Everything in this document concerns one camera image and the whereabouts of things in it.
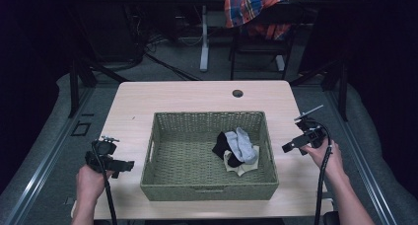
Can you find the person's left hand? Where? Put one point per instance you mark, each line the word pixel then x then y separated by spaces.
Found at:
pixel 90 185

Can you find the plaid cloth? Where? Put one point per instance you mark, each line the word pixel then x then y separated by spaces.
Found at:
pixel 243 9

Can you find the black sock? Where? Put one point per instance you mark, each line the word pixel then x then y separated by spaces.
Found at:
pixel 222 147

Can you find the green woven basket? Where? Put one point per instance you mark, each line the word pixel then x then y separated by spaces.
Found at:
pixel 184 165

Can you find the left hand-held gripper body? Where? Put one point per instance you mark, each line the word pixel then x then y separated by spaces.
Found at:
pixel 102 149

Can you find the person's right hand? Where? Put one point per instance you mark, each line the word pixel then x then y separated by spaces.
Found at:
pixel 330 164

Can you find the black floor socket frame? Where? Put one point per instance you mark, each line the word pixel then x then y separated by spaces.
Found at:
pixel 81 129

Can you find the black chair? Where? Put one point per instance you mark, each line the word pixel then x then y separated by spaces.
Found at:
pixel 263 47

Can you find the black metal stand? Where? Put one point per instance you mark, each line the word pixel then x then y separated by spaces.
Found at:
pixel 341 87
pixel 77 83

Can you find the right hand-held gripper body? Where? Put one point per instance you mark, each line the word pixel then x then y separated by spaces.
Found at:
pixel 313 133

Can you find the cream sock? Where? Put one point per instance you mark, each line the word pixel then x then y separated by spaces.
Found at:
pixel 248 169

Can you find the metal floor rail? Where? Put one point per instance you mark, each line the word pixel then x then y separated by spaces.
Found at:
pixel 42 165
pixel 361 165

